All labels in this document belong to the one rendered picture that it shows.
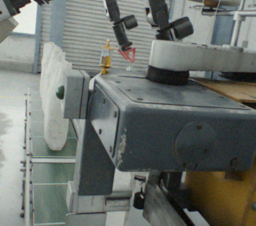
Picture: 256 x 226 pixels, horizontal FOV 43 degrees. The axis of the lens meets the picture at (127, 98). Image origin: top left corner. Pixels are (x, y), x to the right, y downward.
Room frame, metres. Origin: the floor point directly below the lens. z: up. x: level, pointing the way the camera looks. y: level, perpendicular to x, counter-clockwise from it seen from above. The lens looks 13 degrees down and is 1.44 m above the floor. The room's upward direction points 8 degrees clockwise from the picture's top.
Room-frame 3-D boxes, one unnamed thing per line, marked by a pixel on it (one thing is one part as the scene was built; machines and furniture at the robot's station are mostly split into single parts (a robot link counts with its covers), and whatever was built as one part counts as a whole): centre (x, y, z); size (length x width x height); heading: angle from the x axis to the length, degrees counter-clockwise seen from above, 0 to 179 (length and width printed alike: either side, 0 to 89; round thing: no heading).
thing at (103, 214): (0.68, 0.06, 0.98); 0.09 x 0.05 x 0.05; 108
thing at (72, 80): (0.66, 0.11, 1.28); 0.08 x 0.05 x 0.09; 18
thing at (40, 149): (3.33, 0.80, 0.33); 2.21 x 0.39 x 0.09; 18
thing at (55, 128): (2.64, 0.57, 0.74); 0.47 x 0.22 x 0.72; 16
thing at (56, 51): (3.35, 0.80, 0.74); 0.47 x 0.22 x 0.72; 19
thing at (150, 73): (0.67, -0.08, 1.35); 0.09 x 0.09 x 0.03
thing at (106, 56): (0.69, 0.06, 1.37); 0.03 x 0.02 x 0.03; 18
